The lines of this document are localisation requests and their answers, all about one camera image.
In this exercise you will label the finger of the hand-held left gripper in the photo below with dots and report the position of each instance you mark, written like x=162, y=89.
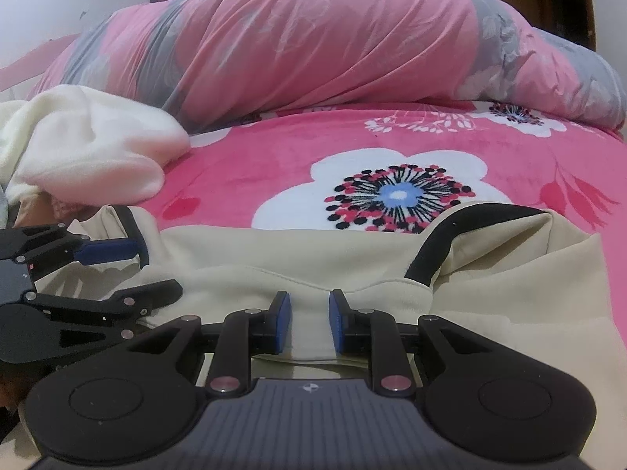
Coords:
x=105, y=251
x=156, y=291

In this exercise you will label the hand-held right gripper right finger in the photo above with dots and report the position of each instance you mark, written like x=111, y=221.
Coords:
x=337, y=323

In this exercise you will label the khaki garment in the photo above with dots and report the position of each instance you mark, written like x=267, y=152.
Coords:
x=29, y=213

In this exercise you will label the beige black-trimmed zip jacket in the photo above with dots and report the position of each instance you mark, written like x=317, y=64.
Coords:
x=490, y=293

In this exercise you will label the white pink headboard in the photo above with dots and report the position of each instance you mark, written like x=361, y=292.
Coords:
x=29, y=68

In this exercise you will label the pink floral bed blanket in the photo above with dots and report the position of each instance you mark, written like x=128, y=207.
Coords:
x=245, y=166

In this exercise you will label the brown wooden door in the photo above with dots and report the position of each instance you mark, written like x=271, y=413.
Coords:
x=539, y=0

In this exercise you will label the pink checked cloth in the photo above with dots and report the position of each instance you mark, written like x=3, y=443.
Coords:
x=68, y=208

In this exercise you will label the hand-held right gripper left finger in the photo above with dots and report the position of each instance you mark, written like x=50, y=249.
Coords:
x=284, y=323

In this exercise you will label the cream fleece garment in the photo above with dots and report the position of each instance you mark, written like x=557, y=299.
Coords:
x=88, y=142

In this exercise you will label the pink grey floral quilt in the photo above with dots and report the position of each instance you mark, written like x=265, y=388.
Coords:
x=318, y=39

